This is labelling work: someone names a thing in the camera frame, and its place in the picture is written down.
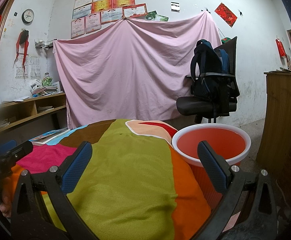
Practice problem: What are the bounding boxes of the red hanging envelope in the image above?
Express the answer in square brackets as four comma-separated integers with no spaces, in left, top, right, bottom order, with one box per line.
[275,38,286,57]

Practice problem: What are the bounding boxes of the red paper wall decoration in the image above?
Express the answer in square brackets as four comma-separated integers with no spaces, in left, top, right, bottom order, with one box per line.
[215,2,237,28]

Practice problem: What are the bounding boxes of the orange basin with white rim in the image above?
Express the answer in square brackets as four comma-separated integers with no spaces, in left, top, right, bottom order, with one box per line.
[172,123,251,210]

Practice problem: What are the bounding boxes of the illustrated book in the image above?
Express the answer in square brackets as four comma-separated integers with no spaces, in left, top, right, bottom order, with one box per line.
[29,127,71,144]

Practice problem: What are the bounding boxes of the loose white papers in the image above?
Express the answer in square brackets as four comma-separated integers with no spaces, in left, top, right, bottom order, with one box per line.
[2,96,29,103]

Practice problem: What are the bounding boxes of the wooden cabinet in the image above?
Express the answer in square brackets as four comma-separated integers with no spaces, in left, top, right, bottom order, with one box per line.
[256,71,291,175]

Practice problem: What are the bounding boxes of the stack of books and papers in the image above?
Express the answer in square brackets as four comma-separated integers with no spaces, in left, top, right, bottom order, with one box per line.
[30,79,62,97]

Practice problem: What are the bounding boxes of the group of framed certificates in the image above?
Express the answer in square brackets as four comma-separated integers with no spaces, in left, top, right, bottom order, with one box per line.
[71,0,161,40]

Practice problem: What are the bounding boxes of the multicoloured blanket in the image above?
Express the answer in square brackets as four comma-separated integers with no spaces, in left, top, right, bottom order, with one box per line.
[0,119,211,240]

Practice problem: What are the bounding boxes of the dark blue backpack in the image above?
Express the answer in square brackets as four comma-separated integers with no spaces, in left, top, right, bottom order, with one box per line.
[190,39,230,123]

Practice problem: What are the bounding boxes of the wall calendar sheets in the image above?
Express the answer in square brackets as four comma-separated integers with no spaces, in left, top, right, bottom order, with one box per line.
[15,54,41,79]

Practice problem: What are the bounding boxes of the glass jar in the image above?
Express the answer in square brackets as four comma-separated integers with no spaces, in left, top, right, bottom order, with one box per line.
[42,72,52,87]

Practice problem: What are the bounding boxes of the round wall clock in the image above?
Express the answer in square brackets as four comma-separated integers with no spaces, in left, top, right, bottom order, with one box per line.
[22,9,34,24]

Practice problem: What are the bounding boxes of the wooden shelf desk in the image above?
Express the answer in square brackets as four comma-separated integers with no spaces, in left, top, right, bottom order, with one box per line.
[0,92,67,133]

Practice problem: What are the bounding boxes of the person's left hand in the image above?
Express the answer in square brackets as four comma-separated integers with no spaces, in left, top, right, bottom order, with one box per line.
[0,197,12,218]

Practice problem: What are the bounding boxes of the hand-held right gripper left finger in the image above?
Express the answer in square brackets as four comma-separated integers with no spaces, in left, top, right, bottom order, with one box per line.
[12,141,98,240]

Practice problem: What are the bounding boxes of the red and black hanging ornament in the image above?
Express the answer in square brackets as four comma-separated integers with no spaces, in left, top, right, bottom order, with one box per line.
[13,29,29,72]

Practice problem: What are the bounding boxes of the metal wire wall rack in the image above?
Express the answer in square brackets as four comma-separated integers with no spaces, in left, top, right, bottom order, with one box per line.
[35,39,54,53]

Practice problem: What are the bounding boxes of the pink hanging sheet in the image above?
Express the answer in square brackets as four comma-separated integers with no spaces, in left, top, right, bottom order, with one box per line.
[53,12,222,130]

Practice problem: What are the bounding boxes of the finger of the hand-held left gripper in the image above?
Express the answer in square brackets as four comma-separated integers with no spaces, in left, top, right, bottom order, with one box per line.
[0,140,17,153]
[9,141,34,162]

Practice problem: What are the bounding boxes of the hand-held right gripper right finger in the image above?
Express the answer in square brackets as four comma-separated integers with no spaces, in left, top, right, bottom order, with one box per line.
[193,141,277,240]

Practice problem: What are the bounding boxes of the black office chair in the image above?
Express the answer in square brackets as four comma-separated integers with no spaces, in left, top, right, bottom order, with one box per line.
[176,36,240,124]

